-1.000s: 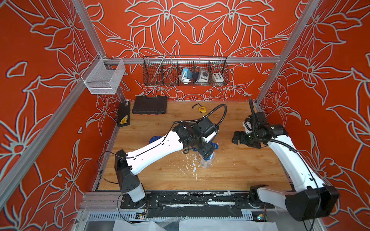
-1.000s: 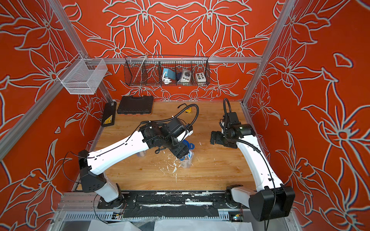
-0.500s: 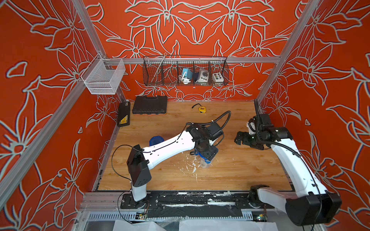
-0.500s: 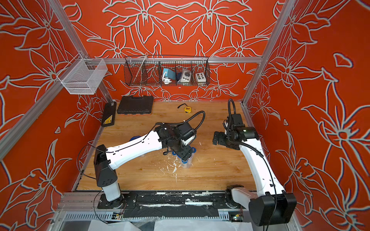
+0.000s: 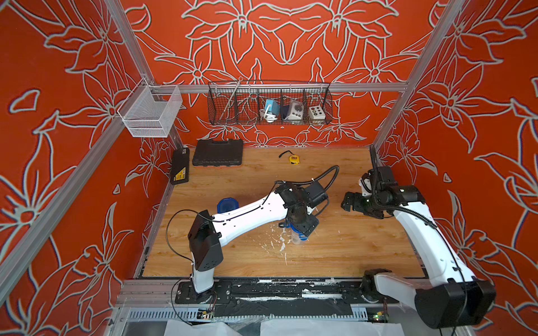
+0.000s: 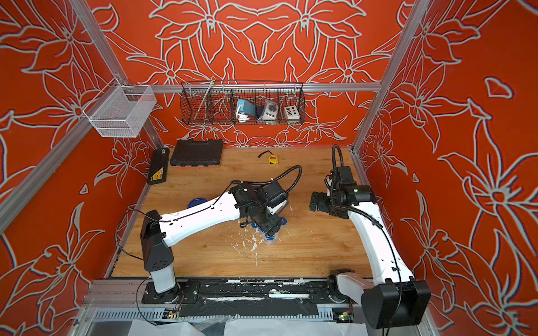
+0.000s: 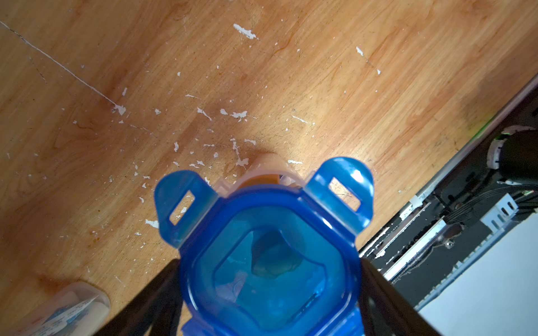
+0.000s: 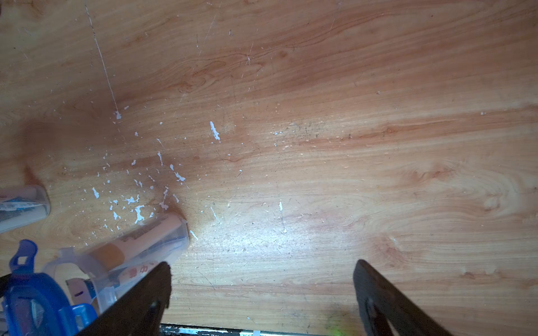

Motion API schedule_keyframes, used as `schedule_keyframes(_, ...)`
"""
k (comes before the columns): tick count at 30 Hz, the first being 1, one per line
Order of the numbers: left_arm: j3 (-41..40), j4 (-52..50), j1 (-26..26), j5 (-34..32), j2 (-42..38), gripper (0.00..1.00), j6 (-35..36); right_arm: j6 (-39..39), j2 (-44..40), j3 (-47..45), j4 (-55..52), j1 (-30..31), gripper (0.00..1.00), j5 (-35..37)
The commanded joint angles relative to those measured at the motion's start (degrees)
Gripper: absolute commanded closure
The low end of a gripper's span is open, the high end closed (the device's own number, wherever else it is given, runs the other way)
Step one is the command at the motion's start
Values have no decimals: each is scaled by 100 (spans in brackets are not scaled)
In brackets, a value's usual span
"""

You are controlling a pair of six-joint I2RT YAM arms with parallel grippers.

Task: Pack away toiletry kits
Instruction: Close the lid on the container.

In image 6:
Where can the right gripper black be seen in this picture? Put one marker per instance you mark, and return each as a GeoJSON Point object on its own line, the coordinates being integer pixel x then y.
{"type": "Point", "coordinates": [321, 205]}

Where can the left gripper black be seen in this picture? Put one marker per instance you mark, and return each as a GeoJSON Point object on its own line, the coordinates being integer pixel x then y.
{"type": "Point", "coordinates": [274, 227]}

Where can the blue lid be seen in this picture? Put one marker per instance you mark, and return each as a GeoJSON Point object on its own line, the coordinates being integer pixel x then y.
{"type": "Point", "coordinates": [195, 202]}
{"type": "Point", "coordinates": [270, 226]}

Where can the clear plastic container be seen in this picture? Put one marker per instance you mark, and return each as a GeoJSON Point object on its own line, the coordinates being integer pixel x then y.
{"type": "Point", "coordinates": [270, 240]}

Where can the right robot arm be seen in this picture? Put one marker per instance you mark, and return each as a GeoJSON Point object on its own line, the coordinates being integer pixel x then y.
{"type": "Point", "coordinates": [392, 297]}

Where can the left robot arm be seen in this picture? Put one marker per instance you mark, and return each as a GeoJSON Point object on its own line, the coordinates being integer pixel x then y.
{"type": "Point", "coordinates": [160, 233]}

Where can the yellow tape measure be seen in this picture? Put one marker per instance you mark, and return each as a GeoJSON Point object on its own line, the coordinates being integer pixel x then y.
{"type": "Point", "coordinates": [272, 158]}

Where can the white button box in basket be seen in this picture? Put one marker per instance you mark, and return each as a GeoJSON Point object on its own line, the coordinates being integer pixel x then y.
{"type": "Point", "coordinates": [291, 113]}

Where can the grey device in basket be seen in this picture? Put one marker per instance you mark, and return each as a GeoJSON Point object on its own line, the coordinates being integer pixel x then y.
{"type": "Point", "coordinates": [268, 112]}

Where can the black tool case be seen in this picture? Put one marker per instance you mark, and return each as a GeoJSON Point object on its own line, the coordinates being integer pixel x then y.
{"type": "Point", "coordinates": [191, 153]}

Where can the blue white item in basket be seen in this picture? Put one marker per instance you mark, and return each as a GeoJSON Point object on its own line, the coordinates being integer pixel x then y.
{"type": "Point", "coordinates": [245, 111]}

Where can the black box yellow label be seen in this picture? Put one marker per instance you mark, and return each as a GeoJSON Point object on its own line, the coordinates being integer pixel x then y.
{"type": "Point", "coordinates": [158, 169]}

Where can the aluminium crossbar back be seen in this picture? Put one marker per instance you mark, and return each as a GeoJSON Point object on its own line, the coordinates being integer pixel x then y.
{"type": "Point", "coordinates": [306, 87]}

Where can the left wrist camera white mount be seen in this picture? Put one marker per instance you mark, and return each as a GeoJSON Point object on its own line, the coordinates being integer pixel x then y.
{"type": "Point", "coordinates": [273, 197]}

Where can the black wire wall basket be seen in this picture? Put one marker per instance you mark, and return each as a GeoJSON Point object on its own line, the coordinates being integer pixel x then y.
{"type": "Point", "coordinates": [229, 103]}

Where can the aluminium frame post left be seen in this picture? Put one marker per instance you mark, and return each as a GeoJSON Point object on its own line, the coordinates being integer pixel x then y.
{"type": "Point", "coordinates": [119, 77]}

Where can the aluminium frame post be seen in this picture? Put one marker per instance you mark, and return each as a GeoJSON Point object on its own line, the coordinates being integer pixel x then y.
{"type": "Point", "coordinates": [417, 13]}
{"type": "Point", "coordinates": [119, 77]}

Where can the white wire basket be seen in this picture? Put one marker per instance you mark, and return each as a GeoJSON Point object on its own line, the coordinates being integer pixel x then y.
{"type": "Point", "coordinates": [118, 114]}

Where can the aluminium frame post right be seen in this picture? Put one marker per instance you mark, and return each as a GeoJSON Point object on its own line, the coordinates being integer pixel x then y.
{"type": "Point", "coordinates": [417, 13]}

